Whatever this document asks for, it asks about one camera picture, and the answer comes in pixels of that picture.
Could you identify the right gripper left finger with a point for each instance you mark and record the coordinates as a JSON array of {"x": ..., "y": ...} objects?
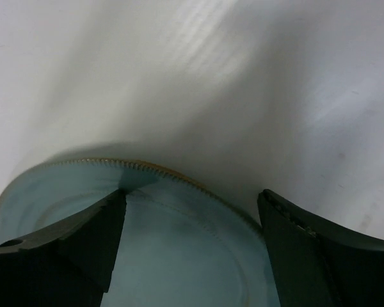
[{"x": 68, "y": 263}]

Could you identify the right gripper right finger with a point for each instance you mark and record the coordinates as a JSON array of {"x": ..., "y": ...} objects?
[{"x": 316, "y": 262}]

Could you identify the light blue ceramic plate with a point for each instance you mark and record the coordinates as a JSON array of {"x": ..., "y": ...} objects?
[{"x": 181, "y": 245}]

